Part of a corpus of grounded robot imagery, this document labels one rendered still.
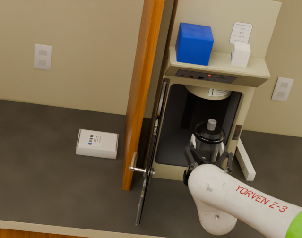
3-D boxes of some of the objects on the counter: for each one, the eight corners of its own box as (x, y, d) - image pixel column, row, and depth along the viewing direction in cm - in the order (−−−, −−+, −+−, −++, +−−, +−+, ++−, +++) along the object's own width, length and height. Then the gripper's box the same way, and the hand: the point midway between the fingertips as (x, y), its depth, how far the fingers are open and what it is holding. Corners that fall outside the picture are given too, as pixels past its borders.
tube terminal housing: (142, 137, 228) (176, -41, 184) (217, 146, 231) (268, -27, 187) (142, 176, 207) (180, -13, 164) (224, 185, 210) (282, 2, 167)
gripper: (249, 177, 166) (239, 133, 185) (181, 169, 164) (177, 126, 183) (243, 195, 171) (234, 150, 189) (176, 188, 169) (173, 143, 187)
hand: (206, 143), depth 184 cm, fingers closed on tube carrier, 9 cm apart
